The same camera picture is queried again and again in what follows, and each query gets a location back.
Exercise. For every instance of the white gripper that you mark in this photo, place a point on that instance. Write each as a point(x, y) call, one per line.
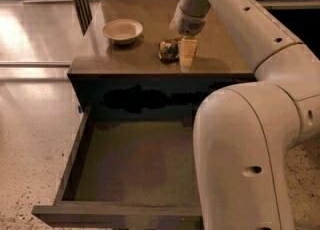
point(188, 24)

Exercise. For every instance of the crushed orange soda can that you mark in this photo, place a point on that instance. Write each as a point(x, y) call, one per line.
point(169, 50)

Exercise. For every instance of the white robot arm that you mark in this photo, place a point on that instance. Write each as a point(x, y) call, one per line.
point(242, 132)

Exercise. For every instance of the open grey top drawer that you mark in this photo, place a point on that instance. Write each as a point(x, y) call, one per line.
point(128, 172)

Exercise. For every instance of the white paper bowl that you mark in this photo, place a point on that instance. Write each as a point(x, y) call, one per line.
point(122, 31)

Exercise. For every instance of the grey cabinet with countertop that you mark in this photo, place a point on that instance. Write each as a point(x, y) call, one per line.
point(130, 82)

